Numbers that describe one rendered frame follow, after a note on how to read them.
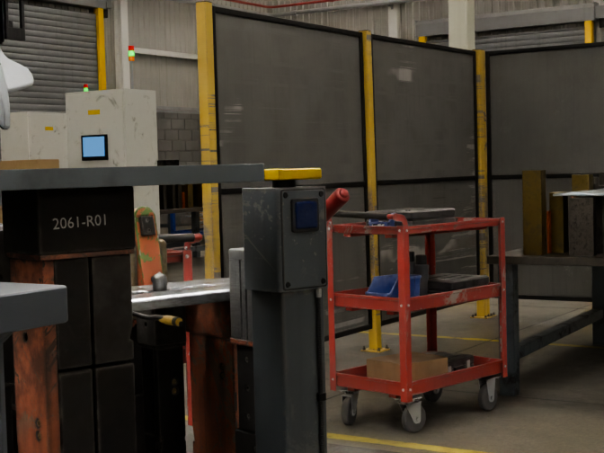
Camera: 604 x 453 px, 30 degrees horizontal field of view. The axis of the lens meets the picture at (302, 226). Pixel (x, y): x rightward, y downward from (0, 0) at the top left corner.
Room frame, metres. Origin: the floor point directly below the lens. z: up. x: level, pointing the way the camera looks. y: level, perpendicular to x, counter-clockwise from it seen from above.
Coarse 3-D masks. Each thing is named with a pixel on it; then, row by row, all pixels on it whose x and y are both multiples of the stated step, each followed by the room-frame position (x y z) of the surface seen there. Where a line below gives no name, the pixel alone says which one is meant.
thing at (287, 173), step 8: (288, 168) 1.24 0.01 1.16; (296, 168) 1.21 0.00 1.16; (304, 168) 1.22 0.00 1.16; (312, 168) 1.22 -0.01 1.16; (264, 176) 1.21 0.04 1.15; (272, 176) 1.20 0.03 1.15; (280, 176) 1.19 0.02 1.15; (288, 176) 1.20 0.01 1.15; (296, 176) 1.21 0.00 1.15; (304, 176) 1.21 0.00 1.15; (312, 176) 1.22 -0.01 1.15; (320, 176) 1.23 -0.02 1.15; (272, 184) 1.23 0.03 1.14; (280, 184) 1.22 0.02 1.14; (288, 184) 1.22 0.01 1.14
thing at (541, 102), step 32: (512, 64) 8.33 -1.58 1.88; (544, 64) 8.21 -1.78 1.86; (576, 64) 8.08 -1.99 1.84; (512, 96) 8.34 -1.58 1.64; (544, 96) 8.21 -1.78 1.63; (576, 96) 8.09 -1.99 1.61; (512, 128) 8.34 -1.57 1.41; (544, 128) 8.21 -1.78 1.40; (576, 128) 8.09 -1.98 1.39; (512, 160) 8.34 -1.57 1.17; (544, 160) 8.21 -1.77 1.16; (576, 160) 8.08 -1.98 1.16; (512, 192) 8.34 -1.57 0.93; (512, 224) 8.35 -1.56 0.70; (544, 288) 8.21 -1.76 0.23; (576, 288) 8.10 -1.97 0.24
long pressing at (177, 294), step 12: (132, 288) 1.56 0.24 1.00; (144, 288) 1.56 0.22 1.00; (168, 288) 1.55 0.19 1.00; (180, 288) 1.56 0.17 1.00; (192, 288) 1.57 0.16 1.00; (204, 288) 1.53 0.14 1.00; (216, 288) 1.53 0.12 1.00; (228, 288) 1.49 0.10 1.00; (132, 300) 1.39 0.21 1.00; (144, 300) 1.40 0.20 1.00; (156, 300) 1.41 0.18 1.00; (168, 300) 1.42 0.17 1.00; (180, 300) 1.43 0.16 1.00; (192, 300) 1.44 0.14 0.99; (204, 300) 1.45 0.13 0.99; (216, 300) 1.47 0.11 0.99; (228, 300) 1.48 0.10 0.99
